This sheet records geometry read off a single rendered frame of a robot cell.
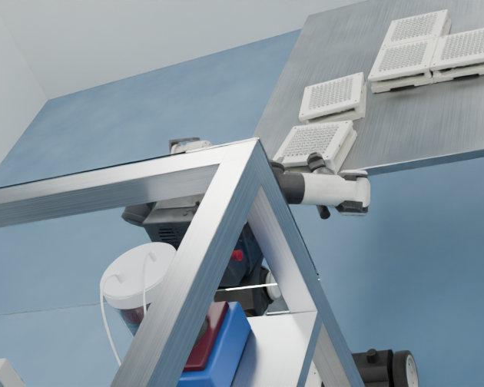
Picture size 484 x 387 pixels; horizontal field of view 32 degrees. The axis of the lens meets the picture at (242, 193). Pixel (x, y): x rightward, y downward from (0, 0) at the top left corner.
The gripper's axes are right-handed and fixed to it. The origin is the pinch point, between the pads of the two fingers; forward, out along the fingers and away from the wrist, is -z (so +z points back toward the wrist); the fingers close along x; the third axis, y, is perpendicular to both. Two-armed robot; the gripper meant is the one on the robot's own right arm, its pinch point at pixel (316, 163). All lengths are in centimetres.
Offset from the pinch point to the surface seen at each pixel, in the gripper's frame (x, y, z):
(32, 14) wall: 22, -170, -442
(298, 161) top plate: 0.0, -5.6, -6.1
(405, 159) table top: 7.1, 28.4, 7.4
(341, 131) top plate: -0.1, 12.6, -14.6
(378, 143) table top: 7.1, 23.2, -9.5
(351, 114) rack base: 4.6, 19.2, -32.6
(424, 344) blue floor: 97, 13, -1
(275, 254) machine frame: -56, -14, 125
